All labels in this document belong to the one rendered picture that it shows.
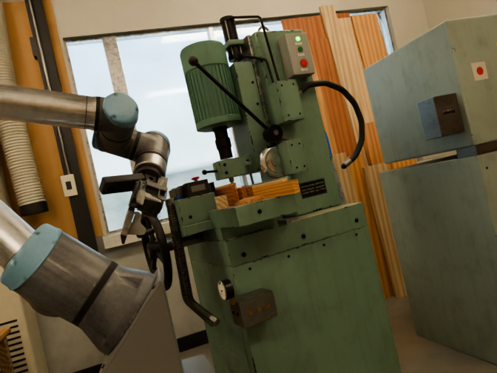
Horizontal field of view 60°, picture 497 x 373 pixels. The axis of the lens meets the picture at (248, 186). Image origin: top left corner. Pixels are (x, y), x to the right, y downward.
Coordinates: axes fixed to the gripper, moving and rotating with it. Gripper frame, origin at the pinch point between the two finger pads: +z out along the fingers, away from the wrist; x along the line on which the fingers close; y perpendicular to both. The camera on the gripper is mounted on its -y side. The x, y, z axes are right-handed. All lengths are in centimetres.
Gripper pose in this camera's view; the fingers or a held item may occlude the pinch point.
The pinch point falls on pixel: (129, 225)
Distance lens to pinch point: 108.2
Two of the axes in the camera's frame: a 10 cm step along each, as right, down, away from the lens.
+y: 8.9, 3.3, 3.2
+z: 0.3, 6.5, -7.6
